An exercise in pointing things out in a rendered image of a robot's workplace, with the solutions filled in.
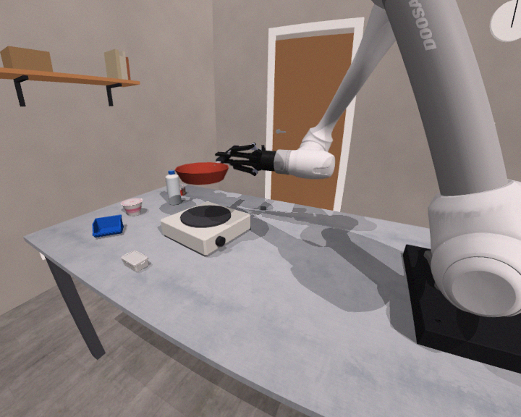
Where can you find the red frying pan with black handle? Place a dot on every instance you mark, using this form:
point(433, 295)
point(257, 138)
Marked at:
point(203, 173)

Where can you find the blue plastic bin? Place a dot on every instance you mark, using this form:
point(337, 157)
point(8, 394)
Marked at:
point(109, 223)

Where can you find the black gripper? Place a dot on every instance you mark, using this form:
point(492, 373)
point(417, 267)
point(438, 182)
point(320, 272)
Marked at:
point(258, 159)

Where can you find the white bottle with blue cap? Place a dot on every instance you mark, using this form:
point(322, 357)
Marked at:
point(173, 188)

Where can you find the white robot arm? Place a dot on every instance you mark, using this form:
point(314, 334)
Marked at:
point(475, 219)

